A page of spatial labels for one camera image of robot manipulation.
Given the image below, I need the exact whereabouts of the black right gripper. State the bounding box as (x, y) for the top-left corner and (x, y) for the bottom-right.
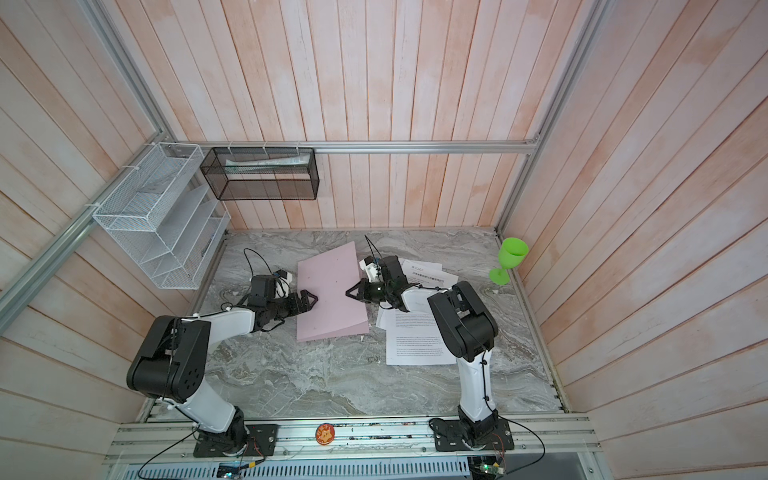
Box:
(346, 279), (394, 303)

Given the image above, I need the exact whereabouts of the pink file folder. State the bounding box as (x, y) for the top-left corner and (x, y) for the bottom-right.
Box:
(297, 242), (369, 342)

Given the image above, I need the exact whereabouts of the printed English paper sheet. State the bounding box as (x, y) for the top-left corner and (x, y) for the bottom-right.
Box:
(376, 294), (456, 366)

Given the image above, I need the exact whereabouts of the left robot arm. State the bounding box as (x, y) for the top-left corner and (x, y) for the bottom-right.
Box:
(126, 274), (318, 456)

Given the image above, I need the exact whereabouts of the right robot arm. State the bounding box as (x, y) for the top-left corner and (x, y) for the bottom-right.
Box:
(346, 255), (502, 448)

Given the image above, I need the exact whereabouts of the Chinese titled paper sheet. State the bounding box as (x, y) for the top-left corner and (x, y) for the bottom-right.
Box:
(400, 259), (459, 288)

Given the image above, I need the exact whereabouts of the green plastic goblet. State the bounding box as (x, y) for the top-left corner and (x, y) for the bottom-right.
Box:
(489, 237), (529, 286)

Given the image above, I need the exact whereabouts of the orange round sticker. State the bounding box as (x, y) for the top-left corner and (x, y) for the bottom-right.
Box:
(315, 423), (336, 446)

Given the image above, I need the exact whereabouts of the paper in black basket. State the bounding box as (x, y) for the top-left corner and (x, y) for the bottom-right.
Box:
(224, 155), (310, 174)

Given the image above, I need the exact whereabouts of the black mesh basket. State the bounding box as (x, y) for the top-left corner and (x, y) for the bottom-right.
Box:
(200, 147), (320, 201)

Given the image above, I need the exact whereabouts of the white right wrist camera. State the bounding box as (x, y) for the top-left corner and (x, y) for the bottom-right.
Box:
(359, 255), (382, 283)

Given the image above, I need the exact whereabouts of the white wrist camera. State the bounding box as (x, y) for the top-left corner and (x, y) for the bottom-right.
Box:
(274, 269), (294, 284)
(359, 255), (382, 283)

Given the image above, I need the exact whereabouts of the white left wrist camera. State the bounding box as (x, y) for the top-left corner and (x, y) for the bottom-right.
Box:
(274, 269), (294, 284)

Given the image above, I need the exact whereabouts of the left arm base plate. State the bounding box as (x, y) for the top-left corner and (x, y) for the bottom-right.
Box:
(193, 424), (279, 458)

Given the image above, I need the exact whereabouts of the aluminium frame bar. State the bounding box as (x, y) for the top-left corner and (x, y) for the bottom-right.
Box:
(196, 140), (538, 155)

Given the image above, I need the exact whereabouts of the white wire mesh shelf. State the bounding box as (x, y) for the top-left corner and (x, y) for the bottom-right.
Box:
(94, 143), (230, 290)

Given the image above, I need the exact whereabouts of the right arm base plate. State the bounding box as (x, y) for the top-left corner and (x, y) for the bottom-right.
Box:
(428, 417), (515, 452)

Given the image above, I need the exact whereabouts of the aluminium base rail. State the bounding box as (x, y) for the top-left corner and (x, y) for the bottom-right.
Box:
(103, 413), (601, 465)

